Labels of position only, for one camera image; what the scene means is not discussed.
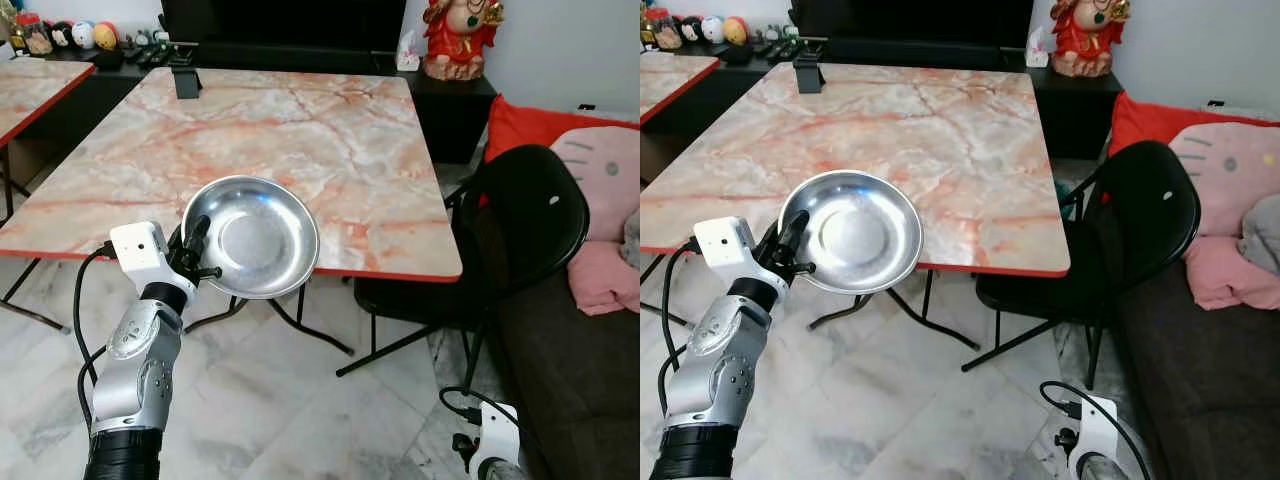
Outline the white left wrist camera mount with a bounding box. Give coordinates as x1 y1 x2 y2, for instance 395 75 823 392
108 221 173 297
695 216 763 289

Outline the black remote control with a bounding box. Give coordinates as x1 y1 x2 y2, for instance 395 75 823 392
122 40 177 69
750 35 801 63

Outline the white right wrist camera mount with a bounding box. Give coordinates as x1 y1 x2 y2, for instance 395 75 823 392
478 403 521 471
1078 395 1119 466

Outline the black phone stand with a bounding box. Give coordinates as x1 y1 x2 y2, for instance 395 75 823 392
792 50 827 96
168 55 204 101

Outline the large marble pattern folding table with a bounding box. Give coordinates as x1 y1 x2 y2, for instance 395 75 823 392
640 62 1071 351
0 65 464 357

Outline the small marble pattern table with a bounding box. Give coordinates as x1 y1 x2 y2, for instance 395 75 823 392
0 57 98 151
640 52 721 126

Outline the red fortune god figurine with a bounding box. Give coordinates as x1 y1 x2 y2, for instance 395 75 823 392
1048 0 1133 79
420 0 506 81

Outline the black folding chair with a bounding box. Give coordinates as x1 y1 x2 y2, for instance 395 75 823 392
962 140 1201 391
336 144 591 396

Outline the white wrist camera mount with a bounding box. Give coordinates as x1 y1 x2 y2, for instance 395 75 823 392
108 221 173 297
695 216 763 289
478 403 521 471
1078 395 1119 466

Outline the round steel bowl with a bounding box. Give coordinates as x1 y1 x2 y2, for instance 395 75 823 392
778 170 923 295
183 175 321 301

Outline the red pillow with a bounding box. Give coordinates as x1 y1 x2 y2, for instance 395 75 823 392
484 95 641 166
1108 92 1280 161

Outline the pink cat face pillow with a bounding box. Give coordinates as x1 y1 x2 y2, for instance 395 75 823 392
1168 122 1280 238
550 125 641 244

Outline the black television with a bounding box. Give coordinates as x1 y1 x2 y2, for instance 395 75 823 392
788 0 1036 46
160 0 409 53

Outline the pink folded cloth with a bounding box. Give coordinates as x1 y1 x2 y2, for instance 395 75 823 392
567 240 641 317
1183 235 1280 311

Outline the dark brown sofa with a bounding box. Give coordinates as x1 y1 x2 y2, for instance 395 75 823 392
478 205 641 480
1095 205 1280 480

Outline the red lid jar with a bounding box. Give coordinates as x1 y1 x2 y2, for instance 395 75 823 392
645 6 681 49
15 12 53 57

